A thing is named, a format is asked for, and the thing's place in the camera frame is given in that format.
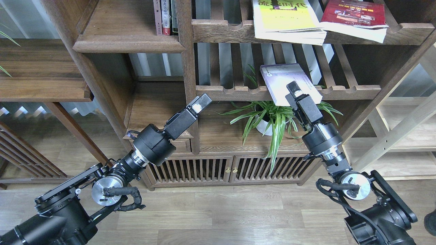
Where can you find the red cover book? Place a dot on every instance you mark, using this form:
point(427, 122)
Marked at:
point(355, 18)

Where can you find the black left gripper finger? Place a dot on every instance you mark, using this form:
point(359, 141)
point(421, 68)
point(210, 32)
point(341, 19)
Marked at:
point(199, 104)

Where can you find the dark slatted wooden rack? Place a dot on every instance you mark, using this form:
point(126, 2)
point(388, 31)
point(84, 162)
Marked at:
point(15, 150)

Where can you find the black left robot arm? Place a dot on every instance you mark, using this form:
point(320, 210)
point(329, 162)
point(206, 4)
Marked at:
point(69, 213)

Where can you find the dark green upright book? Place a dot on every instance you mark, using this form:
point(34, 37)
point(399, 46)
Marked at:
point(174, 24)

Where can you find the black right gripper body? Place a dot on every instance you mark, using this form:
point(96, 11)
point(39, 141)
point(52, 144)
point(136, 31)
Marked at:
point(321, 139)

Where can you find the red white upright book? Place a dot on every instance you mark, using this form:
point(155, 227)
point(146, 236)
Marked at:
point(165, 15)

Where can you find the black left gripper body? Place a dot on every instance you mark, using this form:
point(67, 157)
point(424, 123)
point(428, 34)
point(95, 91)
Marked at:
point(153, 145)

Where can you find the dark wooden bookshelf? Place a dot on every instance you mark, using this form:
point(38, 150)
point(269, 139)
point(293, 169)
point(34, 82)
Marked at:
point(145, 78)

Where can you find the white plant pot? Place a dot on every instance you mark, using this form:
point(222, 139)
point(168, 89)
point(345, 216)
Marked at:
point(263, 127)

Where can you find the yellow cover book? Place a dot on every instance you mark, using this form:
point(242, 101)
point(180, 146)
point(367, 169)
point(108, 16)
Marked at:
point(291, 21)

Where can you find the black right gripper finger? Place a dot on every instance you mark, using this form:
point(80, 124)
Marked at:
point(295, 91)

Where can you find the light wooden shelf unit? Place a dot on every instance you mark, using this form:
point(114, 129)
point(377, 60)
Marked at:
point(398, 139)

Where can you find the green spider plant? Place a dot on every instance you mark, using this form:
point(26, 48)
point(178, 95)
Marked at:
point(278, 117)

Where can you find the white lavender book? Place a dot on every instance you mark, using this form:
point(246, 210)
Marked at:
point(277, 77)

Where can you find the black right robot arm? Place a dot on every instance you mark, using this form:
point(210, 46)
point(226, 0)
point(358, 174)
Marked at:
point(376, 213)

